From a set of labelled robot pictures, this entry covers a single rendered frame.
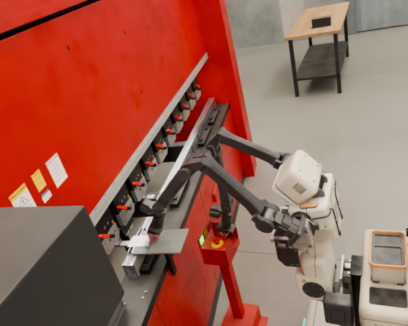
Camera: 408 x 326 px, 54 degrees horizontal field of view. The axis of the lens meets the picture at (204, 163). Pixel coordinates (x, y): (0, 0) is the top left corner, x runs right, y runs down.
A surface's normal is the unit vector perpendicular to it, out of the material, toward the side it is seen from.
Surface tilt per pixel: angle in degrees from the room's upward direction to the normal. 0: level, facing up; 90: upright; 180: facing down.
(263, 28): 90
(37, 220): 0
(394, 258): 0
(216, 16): 90
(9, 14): 90
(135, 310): 0
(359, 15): 90
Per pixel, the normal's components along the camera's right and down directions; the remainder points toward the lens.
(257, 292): -0.23, -0.85
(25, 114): 0.95, -0.09
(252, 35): -0.35, 0.52
